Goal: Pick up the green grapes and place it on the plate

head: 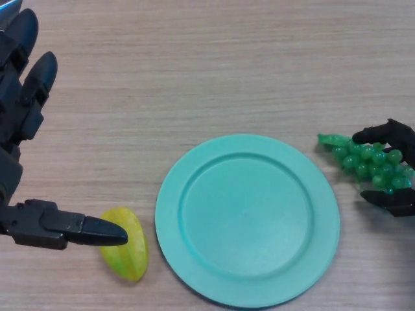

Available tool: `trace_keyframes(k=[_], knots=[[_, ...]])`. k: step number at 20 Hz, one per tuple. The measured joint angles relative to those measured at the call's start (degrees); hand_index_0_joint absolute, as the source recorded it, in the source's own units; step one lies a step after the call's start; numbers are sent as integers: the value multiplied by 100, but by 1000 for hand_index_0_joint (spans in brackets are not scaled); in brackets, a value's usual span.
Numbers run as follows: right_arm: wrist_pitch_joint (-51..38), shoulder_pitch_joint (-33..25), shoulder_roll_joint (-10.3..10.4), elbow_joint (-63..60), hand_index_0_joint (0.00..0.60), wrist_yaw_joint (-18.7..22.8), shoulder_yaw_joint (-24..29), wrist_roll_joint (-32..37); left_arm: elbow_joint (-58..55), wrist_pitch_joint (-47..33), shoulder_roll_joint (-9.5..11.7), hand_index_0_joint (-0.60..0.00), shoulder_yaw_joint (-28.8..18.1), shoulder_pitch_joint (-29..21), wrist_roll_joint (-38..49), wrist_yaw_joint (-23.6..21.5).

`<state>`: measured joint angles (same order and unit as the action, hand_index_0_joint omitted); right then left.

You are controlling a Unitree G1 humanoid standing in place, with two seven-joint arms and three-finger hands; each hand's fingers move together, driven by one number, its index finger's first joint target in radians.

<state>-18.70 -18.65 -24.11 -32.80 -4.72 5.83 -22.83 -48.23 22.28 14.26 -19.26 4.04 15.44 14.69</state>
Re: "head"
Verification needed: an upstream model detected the green grapes bunch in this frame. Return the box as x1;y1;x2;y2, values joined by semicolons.
316;132;415;195

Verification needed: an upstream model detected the yellow green starfruit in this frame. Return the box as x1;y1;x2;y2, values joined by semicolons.
99;207;150;282

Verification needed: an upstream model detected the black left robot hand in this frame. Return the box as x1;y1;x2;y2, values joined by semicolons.
0;8;128;250

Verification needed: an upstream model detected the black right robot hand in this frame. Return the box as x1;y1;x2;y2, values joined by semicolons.
352;119;415;218

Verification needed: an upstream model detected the teal round plate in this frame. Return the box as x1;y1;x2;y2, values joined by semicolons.
154;133;341;307

